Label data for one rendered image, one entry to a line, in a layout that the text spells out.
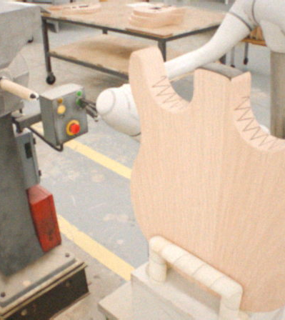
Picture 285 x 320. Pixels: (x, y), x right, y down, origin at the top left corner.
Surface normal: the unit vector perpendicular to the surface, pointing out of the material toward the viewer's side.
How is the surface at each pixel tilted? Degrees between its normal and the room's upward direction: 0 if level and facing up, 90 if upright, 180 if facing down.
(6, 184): 90
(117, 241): 0
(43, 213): 90
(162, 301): 90
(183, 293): 0
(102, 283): 0
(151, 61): 70
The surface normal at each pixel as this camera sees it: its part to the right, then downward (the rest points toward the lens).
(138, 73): -0.72, 0.38
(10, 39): 0.71, 0.35
